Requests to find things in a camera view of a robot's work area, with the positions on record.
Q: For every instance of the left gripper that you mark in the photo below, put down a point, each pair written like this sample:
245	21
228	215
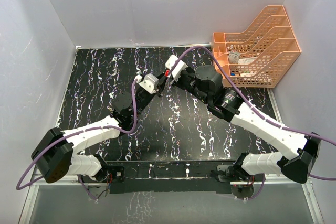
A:
159	87

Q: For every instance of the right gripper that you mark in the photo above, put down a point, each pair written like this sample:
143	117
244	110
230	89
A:
178	83

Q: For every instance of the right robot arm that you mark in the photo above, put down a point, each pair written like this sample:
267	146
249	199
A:
296	153

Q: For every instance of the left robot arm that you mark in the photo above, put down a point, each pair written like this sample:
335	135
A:
58	153

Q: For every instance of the papers in organizer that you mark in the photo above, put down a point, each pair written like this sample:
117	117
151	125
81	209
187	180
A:
237	58

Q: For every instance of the orange file organizer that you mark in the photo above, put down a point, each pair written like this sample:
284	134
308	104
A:
270	38

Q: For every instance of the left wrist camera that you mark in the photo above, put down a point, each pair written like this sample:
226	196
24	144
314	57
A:
150	83

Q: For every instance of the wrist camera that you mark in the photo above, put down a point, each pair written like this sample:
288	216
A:
175	66
150	83

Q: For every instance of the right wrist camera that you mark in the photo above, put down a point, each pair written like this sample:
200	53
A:
175	66

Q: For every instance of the black base frame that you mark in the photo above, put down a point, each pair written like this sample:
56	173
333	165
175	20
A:
244	189

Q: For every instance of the aluminium rail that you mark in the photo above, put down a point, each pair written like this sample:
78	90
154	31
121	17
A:
288	179

